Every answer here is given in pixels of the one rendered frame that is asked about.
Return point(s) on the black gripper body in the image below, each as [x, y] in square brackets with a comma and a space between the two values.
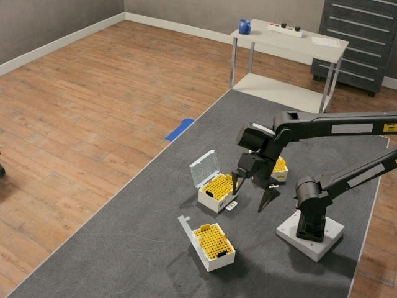
[266, 183]

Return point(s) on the yellow pipette tip rack plate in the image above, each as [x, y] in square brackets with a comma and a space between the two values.
[213, 241]
[219, 187]
[280, 166]

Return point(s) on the white pipette tip box with clear lid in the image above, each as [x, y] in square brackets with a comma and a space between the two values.
[278, 175]

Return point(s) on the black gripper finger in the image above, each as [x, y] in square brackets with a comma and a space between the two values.
[235, 176]
[266, 199]

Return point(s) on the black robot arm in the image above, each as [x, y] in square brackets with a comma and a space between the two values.
[290, 126]

